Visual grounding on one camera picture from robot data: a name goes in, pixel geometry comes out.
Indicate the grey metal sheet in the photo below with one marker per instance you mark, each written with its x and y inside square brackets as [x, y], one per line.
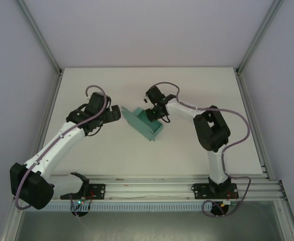
[149, 226]

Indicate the small LED circuit board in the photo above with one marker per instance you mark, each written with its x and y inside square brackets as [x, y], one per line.
[81, 201]
[228, 202]

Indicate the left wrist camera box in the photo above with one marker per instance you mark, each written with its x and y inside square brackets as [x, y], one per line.
[88, 99]

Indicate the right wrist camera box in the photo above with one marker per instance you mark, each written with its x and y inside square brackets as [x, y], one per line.
[145, 96]

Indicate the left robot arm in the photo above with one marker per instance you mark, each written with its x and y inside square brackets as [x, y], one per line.
[31, 188]

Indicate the aluminium mounting rail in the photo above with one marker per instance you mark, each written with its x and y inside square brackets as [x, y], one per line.
[149, 188]

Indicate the aluminium frame post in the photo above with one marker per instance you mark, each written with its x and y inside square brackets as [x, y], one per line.
[259, 37]
[40, 37]

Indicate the teal paper box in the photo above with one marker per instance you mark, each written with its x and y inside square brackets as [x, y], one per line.
[141, 125]

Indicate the aluminium lower frame bar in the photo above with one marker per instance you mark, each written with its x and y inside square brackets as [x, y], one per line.
[11, 223]
[291, 221]

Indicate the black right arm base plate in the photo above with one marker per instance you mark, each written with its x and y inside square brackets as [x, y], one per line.
[199, 190]

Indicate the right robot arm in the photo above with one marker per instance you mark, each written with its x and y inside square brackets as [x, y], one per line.
[212, 135]

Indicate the aluminium side rail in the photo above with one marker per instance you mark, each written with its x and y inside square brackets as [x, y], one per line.
[249, 108]
[50, 108]

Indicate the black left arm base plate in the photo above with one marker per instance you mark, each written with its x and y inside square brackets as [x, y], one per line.
[99, 190]

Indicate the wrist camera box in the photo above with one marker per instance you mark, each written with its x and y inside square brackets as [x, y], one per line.
[88, 99]
[145, 96]

